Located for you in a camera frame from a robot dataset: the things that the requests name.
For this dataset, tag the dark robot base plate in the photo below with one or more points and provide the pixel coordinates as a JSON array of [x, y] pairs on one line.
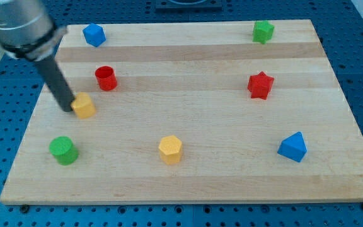
[[168, 5]]

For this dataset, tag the red cylinder block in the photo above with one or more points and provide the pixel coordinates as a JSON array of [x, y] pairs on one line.
[[105, 76]]

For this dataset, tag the blue triangle block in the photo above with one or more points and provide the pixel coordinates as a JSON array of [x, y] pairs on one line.
[[293, 147]]

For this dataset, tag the yellow hexagon block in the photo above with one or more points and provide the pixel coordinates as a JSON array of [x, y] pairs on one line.
[[170, 150]]

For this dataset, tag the wooden board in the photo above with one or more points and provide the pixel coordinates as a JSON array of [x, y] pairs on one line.
[[190, 80]]

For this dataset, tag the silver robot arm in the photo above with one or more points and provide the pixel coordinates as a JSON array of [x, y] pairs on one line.
[[27, 31]]

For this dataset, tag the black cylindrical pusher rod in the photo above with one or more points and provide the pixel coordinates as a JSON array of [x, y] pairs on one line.
[[55, 81]]

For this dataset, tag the green cylinder block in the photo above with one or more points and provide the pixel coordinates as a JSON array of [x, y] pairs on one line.
[[63, 150]]

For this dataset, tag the green star block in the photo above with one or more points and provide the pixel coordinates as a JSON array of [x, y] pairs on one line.
[[263, 31]]

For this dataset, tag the blue cube block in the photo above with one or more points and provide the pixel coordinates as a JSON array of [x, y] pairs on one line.
[[94, 35]]

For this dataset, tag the red star block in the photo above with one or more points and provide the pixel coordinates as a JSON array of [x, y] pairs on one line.
[[260, 85]]

